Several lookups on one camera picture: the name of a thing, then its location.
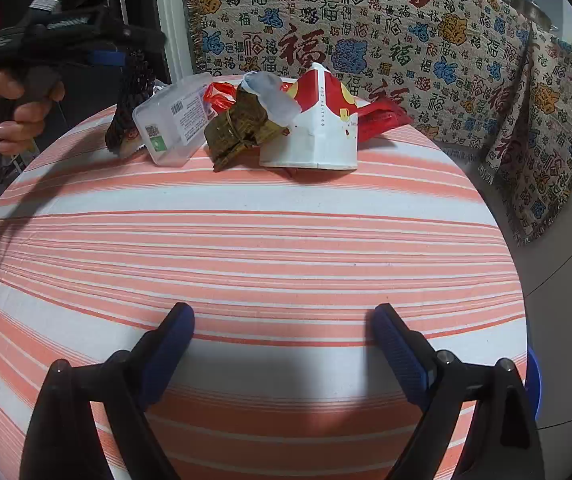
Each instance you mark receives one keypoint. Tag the large printed cloth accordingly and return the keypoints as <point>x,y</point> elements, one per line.
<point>365,25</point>

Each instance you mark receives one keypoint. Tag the clear plastic bag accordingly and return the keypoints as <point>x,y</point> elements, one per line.
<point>276,97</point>

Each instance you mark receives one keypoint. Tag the red plastic bag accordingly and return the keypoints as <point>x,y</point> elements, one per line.
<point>221,97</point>

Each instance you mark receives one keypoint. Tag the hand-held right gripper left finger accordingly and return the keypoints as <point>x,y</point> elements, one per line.
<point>166,355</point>

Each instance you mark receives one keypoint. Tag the person's left hand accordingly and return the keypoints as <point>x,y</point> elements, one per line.
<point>21,130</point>

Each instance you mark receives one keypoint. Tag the dark dotted bag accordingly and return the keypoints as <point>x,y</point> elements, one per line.
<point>133,95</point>

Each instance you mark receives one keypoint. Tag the leaf-wrapped rice dumpling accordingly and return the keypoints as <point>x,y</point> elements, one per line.
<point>236,130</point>

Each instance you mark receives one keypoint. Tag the stainless steel pot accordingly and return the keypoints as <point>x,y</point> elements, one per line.
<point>530,10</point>

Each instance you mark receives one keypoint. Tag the long red packet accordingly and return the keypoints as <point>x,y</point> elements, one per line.
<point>383,120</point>

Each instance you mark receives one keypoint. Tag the clear plastic box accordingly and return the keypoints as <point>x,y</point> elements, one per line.
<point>176,125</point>

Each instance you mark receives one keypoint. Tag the blue plastic basket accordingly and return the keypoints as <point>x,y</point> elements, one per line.
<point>533,385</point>

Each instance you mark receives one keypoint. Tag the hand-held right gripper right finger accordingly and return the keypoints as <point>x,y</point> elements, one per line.
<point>400,360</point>

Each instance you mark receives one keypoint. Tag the red white paper carton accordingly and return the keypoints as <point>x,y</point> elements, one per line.
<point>316,145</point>

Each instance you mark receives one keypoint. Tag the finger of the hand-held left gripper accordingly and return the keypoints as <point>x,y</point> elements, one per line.
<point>108,58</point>
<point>131,35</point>

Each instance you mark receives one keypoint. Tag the striped orange white tablecloth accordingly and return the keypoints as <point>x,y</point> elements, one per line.
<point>266,260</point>

